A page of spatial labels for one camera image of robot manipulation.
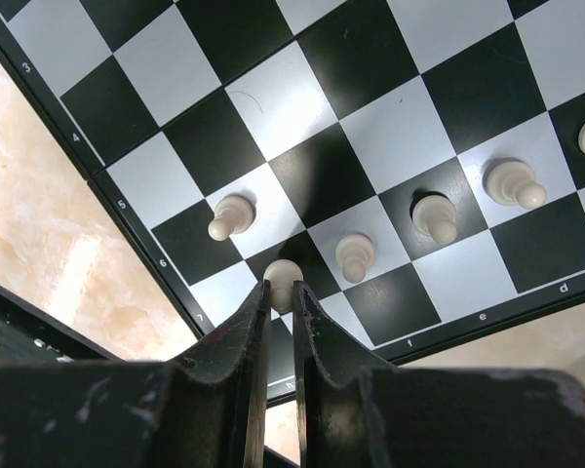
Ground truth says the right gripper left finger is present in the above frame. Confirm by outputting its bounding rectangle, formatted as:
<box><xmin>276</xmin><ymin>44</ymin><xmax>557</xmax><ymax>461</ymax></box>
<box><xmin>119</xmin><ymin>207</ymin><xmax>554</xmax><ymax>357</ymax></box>
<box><xmin>0</xmin><ymin>281</ymin><xmax>271</xmax><ymax>467</ymax></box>

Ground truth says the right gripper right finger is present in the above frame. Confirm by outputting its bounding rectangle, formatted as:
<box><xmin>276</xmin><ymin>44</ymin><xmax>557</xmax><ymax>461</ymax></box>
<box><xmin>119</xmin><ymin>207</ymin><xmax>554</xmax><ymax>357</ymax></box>
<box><xmin>293</xmin><ymin>281</ymin><xmax>585</xmax><ymax>467</ymax></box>

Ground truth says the black white chess board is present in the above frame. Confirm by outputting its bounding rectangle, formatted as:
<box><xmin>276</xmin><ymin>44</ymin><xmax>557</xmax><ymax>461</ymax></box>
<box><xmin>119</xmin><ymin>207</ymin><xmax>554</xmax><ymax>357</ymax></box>
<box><xmin>0</xmin><ymin>0</ymin><xmax>585</xmax><ymax>406</ymax></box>

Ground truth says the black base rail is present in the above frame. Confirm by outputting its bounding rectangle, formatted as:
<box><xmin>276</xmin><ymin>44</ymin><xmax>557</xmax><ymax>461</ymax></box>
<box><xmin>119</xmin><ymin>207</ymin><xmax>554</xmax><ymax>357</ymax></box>
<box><xmin>0</xmin><ymin>286</ymin><xmax>119</xmax><ymax>363</ymax></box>

